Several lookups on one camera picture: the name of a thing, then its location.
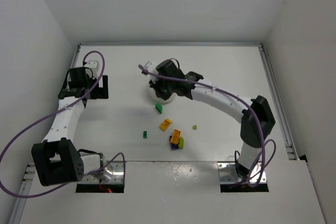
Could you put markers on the lime green curved lego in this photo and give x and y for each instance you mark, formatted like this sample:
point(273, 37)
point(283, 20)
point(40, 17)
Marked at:
point(181, 143)

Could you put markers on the white round divided container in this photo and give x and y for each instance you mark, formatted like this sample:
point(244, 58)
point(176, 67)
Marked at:
point(153, 96)

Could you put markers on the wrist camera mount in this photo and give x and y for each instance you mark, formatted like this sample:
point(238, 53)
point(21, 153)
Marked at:
point(150, 66)
point(92, 68)

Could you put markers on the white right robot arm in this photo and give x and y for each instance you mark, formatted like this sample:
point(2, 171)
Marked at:
point(254, 115)

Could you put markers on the metal base plate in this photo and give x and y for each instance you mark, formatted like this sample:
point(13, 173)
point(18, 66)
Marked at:
point(113, 174)
point(227, 175)

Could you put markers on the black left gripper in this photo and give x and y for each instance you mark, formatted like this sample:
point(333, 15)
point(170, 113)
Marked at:
point(102, 87)

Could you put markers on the dark green lego wedge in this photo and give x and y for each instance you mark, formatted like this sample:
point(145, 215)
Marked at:
point(159, 108)

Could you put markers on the yellow lego plate brick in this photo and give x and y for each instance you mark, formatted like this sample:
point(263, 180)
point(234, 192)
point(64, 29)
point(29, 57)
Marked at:
point(175, 138)

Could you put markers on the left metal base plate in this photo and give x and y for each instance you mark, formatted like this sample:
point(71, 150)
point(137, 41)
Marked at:
point(113, 174)

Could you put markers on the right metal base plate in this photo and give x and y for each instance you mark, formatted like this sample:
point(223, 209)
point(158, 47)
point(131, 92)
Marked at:
point(227, 175)

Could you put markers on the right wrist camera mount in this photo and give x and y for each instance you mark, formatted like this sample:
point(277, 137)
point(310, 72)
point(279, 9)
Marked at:
point(150, 66)

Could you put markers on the blue lego brick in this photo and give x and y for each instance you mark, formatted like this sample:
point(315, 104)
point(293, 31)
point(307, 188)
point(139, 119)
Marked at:
point(173, 146)

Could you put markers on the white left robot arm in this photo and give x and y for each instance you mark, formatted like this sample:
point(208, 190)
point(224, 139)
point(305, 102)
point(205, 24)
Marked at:
point(56, 159)

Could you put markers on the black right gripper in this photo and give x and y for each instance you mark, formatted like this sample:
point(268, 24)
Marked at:
point(156, 87)

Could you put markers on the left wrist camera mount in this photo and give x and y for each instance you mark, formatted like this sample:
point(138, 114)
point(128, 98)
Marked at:
point(92, 68)

